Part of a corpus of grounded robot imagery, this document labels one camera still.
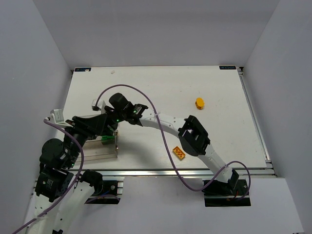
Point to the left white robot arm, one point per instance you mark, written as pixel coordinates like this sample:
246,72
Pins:
62,187

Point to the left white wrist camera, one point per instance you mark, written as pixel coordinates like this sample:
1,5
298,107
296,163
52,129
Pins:
58,117

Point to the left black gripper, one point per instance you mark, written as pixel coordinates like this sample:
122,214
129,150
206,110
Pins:
79,124

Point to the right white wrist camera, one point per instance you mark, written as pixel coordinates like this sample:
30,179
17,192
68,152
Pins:
98,105

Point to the blue corner label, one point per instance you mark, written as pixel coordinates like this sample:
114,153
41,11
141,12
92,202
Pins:
227,67
83,69

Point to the aluminium table front rail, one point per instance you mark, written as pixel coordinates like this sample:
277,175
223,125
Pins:
184,173

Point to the orange lego brick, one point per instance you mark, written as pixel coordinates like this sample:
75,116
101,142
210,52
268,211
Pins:
179,153

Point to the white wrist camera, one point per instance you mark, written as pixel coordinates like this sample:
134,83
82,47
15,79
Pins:
98,105
58,117

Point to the yellow round lego piece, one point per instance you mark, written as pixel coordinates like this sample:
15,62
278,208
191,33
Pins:
199,102

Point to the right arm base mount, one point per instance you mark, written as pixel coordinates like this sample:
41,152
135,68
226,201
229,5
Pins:
217,195

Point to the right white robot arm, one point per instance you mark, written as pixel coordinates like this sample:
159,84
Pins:
192,135

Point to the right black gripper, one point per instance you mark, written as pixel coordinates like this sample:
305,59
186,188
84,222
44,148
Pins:
107,120

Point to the clear container near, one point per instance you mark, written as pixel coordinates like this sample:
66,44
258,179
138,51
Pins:
99,152

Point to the green lego brick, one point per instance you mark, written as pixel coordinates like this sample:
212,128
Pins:
107,140

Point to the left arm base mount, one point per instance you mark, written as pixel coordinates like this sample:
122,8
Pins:
106,190

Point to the right blue corner label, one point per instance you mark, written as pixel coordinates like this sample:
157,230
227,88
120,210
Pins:
227,67

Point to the left blue corner label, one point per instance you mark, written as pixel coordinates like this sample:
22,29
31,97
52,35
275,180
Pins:
83,69

